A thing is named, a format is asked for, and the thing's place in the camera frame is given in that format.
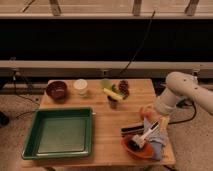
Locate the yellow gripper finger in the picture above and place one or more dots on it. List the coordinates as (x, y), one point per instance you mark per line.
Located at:
(164, 123)

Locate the yellow banana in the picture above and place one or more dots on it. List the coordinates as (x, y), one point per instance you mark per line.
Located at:
(112, 94)

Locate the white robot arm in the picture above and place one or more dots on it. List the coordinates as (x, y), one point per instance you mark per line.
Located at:
(178, 86)

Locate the orange bowl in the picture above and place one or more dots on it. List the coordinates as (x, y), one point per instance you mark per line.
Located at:
(146, 152)

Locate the purple bowl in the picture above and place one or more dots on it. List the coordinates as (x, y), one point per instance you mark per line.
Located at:
(57, 90)

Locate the blue cloth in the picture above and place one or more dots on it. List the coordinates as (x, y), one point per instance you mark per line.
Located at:
(157, 140)

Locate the orange toy fruit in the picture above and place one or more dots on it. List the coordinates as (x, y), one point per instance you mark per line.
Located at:
(145, 113)

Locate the black striped eraser block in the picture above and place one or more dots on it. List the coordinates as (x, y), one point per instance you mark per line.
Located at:
(132, 129)

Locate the white dish brush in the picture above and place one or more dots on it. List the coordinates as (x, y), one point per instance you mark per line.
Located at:
(138, 141)

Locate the small dark cup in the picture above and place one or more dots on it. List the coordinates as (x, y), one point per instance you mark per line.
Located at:
(112, 102)

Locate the wooden table board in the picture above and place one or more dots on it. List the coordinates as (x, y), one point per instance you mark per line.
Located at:
(106, 148)

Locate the brown grape bunch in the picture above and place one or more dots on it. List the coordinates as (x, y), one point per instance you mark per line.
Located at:
(124, 88)

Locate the green toy vegetable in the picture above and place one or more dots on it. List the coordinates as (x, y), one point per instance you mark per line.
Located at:
(106, 83)

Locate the white cup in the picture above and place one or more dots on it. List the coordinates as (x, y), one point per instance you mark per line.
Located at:
(81, 86)

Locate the green plastic tray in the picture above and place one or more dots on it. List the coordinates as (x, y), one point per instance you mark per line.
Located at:
(59, 133)

